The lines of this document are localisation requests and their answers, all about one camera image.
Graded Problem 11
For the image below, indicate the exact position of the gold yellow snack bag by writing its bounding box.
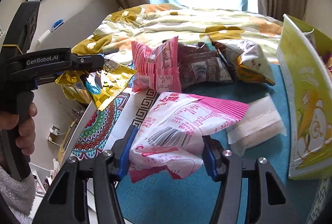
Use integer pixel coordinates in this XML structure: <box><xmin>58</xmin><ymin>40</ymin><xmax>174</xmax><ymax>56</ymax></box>
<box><xmin>55</xmin><ymin>59</ymin><xmax>136</xmax><ymax>111</ymax></box>

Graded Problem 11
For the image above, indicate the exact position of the white pink snack bag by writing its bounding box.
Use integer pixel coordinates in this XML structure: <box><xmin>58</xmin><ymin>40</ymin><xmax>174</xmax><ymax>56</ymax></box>
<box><xmin>129</xmin><ymin>92</ymin><xmax>249</xmax><ymax>183</ymax></box>

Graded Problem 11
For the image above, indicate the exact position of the person's left hand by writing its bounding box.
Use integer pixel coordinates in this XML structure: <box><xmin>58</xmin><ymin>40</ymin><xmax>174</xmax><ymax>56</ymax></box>
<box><xmin>1</xmin><ymin>103</ymin><xmax>38</xmax><ymax>155</ymax></box>

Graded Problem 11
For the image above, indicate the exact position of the grey headboard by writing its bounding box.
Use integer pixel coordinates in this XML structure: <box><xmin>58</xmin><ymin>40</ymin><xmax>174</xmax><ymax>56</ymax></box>
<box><xmin>28</xmin><ymin>0</ymin><xmax>120</xmax><ymax>52</ymax></box>

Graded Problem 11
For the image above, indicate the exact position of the white blue marker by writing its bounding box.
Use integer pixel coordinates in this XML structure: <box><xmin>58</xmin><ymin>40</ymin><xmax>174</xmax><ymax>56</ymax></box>
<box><xmin>37</xmin><ymin>19</ymin><xmax>64</xmax><ymax>44</ymax></box>

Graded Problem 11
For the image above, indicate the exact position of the white fleece left sleeve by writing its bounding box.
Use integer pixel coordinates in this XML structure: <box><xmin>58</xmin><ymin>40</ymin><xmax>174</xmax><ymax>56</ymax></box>
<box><xmin>0</xmin><ymin>167</ymin><xmax>35</xmax><ymax>223</ymax></box>

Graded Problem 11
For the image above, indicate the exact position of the colourful mandala cloth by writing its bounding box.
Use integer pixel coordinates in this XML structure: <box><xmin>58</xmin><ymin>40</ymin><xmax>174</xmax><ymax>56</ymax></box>
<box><xmin>66</xmin><ymin>88</ymin><xmax>159</xmax><ymax>160</ymax></box>

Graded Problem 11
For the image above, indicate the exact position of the pink striped snack bag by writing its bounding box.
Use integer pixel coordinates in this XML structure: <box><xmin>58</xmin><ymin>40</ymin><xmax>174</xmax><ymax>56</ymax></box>
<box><xmin>132</xmin><ymin>37</ymin><xmax>181</xmax><ymax>94</ymax></box>

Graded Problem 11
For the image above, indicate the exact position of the clear wrapped white snack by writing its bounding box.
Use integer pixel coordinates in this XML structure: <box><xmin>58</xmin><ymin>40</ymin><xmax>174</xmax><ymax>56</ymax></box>
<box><xmin>226</xmin><ymin>94</ymin><xmax>287</xmax><ymax>157</ymax></box>

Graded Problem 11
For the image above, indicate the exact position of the floral quilt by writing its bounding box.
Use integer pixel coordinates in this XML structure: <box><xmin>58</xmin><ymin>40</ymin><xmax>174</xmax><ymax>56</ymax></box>
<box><xmin>71</xmin><ymin>4</ymin><xmax>282</xmax><ymax>65</ymax></box>

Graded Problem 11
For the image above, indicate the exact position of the brown snack bag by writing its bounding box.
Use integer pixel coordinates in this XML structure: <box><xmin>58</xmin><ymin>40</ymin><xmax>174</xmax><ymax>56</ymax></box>
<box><xmin>177</xmin><ymin>43</ymin><xmax>234</xmax><ymax>89</ymax></box>

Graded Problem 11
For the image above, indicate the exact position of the white orange chip bag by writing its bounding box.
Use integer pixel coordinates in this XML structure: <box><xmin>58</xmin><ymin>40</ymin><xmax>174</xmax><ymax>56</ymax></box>
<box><xmin>213</xmin><ymin>39</ymin><xmax>275</xmax><ymax>86</ymax></box>

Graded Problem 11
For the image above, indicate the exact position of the green cardboard box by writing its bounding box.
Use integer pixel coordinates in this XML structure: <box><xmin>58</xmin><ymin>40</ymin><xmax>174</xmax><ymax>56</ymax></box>
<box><xmin>277</xmin><ymin>14</ymin><xmax>331</xmax><ymax>180</ymax></box>

